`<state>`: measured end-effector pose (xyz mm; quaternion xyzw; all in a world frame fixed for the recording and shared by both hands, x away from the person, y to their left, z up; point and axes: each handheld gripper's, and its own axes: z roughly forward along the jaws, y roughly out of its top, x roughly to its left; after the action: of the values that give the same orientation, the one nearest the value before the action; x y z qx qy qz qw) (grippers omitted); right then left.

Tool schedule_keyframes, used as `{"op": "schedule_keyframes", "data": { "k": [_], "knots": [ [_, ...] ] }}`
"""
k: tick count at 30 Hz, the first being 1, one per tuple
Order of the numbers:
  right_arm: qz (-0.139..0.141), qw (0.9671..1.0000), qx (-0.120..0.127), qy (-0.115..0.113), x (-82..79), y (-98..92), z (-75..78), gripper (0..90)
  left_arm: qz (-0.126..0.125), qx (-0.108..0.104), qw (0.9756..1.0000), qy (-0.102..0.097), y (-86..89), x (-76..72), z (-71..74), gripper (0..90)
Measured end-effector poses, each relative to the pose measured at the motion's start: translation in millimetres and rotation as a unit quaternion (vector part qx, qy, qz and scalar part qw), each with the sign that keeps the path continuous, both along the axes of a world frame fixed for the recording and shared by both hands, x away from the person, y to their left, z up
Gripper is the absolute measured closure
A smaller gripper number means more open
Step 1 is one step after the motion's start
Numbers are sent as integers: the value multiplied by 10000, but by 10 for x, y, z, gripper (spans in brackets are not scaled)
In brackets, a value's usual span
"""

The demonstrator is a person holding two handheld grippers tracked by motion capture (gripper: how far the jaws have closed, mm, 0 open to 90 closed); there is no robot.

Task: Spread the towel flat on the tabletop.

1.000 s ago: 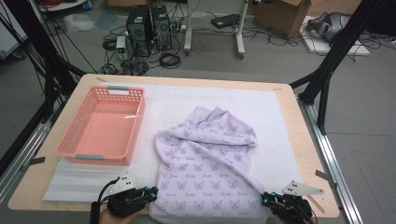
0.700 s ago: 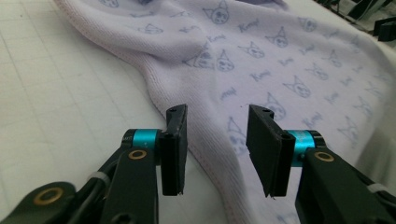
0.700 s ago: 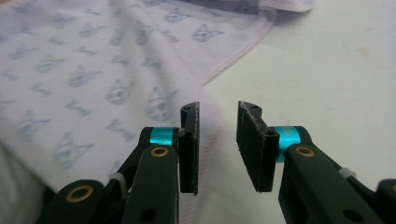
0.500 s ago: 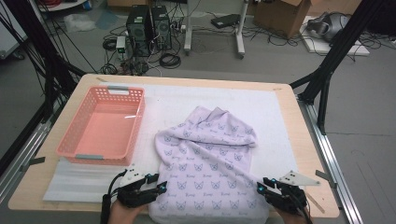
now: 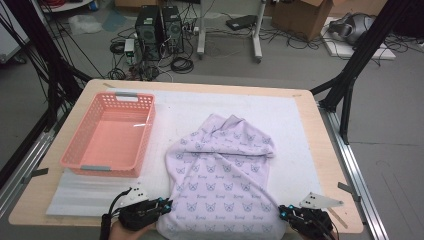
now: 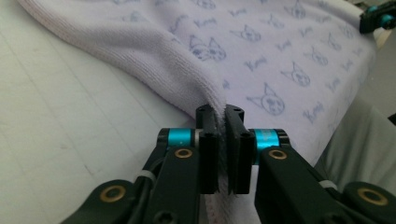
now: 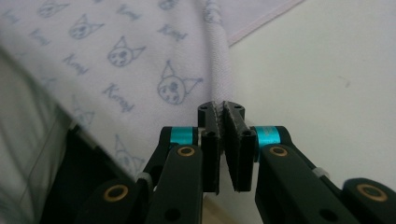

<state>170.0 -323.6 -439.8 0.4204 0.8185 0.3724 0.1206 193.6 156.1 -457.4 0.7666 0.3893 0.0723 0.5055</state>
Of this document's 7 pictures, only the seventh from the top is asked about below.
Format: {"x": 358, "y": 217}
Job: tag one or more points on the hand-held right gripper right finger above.
{"x": 289, "y": 186}

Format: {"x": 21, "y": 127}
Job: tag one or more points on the lilac printed towel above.
{"x": 124, "y": 46}

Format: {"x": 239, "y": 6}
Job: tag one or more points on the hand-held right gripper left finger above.
{"x": 180, "y": 186}

